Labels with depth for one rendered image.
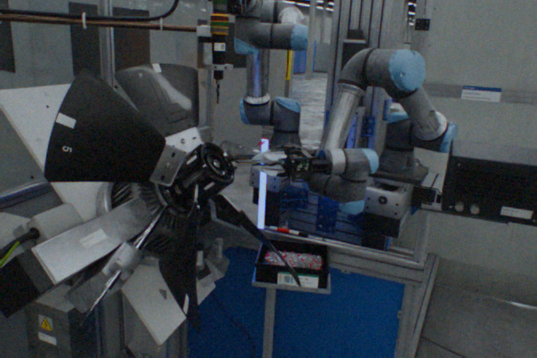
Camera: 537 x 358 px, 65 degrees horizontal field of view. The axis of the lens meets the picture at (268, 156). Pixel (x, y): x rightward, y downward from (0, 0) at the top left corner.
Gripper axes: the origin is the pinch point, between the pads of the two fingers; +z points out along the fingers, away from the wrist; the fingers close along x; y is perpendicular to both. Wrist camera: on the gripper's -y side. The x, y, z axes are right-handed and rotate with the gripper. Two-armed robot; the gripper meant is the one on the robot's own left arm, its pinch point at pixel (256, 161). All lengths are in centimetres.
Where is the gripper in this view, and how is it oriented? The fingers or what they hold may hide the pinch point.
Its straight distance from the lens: 116.9
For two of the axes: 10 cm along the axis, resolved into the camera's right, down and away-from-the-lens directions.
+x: -0.8, 9.3, 3.5
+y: 2.7, 3.6, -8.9
